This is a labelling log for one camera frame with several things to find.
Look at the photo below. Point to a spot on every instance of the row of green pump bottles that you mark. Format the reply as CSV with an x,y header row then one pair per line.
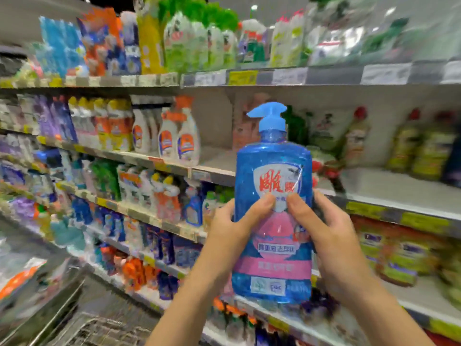
x,y
198,39

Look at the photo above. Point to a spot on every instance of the row of blue cleaner packs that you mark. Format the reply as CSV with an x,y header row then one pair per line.
x,y
79,46

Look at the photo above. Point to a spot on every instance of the person's right hand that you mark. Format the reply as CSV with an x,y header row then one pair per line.
x,y
338,255

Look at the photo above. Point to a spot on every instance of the cluster of green cleaner bottles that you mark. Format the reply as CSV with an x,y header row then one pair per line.
x,y
106,180

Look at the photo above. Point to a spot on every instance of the cluster of orange trigger sprayers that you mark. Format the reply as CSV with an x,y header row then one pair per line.
x,y
137,274

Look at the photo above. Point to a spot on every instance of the blue pump soap bottle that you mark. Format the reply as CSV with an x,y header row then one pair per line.
x,y
274,162

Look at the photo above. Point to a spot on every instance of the person's right forearm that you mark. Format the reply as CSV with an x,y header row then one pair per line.
x,y
382,320

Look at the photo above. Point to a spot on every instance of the white price tag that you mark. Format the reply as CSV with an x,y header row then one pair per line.
x,y
210,78
452,72
385,74
289,75

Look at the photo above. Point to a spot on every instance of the white red-capped cleaner bottle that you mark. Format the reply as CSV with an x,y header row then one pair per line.
x,y
279,43
296,39

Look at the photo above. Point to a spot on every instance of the person's left hand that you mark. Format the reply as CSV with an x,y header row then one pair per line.
x,y
227,248

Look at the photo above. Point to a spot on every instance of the dark blue-pump cleaner bottle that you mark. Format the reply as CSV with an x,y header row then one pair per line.
x,y
454,162

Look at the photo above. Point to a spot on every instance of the row of white green-capped bottles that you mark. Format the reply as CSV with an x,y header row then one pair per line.
x,y
216,201

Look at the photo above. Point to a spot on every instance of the large green white cleaner pouch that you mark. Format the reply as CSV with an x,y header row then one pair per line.
x,y
338,28

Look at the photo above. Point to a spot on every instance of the yellow-capped pink-label cleaner bottle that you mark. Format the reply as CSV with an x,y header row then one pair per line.
x,y
157,198
171,201

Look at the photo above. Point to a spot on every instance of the blue spray bottle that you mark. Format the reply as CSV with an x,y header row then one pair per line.
x,y
193,209

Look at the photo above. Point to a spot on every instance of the white blue-collar spray bottle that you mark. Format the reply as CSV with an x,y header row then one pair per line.
x,y
144,133

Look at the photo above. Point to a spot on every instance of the white orange-trigger spray bottle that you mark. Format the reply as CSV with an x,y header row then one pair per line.
x,y
168,140
189,140

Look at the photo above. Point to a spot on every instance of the row of yellow-capped cleaner bottles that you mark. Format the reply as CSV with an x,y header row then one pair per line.
x,y
101,124

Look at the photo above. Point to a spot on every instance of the pink cleaner bottle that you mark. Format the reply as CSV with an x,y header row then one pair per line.
x,y
245,122

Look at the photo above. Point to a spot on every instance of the row of purple cleaner bottles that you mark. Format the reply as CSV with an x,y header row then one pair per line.
x,y
54,119

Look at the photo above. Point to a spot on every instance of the cluster of teal cleaner bottles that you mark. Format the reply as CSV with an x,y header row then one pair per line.
x,y
61,227

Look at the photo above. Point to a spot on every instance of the yellow green cleaner bottle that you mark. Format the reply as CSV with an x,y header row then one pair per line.
x,y
150,39

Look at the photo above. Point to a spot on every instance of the grey shopping cart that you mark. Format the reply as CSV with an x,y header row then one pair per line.
x,y
57,313

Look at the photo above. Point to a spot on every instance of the yellow price tag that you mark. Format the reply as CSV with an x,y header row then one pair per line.
x,y
425,222
243,77
364,210

